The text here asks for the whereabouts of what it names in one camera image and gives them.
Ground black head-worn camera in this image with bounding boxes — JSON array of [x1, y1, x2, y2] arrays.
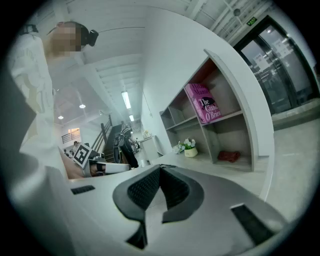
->
[[83, 29, 100, 47]]

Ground white wooden bookshelf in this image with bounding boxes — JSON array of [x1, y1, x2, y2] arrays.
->
[[159, 49, 261, 173]]

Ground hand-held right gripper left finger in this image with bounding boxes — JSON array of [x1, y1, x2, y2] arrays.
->
[[112, 164, 161, 223]]

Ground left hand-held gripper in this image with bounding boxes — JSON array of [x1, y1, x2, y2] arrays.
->
[[73, 142, 131, 178]]

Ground long ceiling tube light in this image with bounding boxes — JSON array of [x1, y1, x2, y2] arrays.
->
[[121, 91, 132, 110]]

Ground white counter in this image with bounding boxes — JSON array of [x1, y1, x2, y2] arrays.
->
[[138, 134, 163, 161]]

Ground dark staircase with railing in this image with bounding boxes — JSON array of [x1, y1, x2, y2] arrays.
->
[[91, 114, 126, 162]]

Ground person in white clothes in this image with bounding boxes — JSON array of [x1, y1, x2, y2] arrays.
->
[[7, 32, 69, 181]]

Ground pink book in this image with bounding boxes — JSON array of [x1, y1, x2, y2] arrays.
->
[[184, 83, 223, 125]]

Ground red cloth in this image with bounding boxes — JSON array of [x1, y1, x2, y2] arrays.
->
[[217, 150, 241, 163]]

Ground potted white flowers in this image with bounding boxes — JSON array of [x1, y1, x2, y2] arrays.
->
[[172, 137, 199, 158]]

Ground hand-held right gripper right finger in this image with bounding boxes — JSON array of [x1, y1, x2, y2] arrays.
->
[[159, 164, 205, 224]]

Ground person's left hand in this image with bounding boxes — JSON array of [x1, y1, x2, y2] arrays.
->
[[89, 163, 106, 177]]

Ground black framed glass door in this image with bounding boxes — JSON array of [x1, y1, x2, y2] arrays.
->
[[233, 14, 320, 118]]

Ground person's left forearm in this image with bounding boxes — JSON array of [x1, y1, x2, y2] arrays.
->
[[58, 147, 85, 180]]

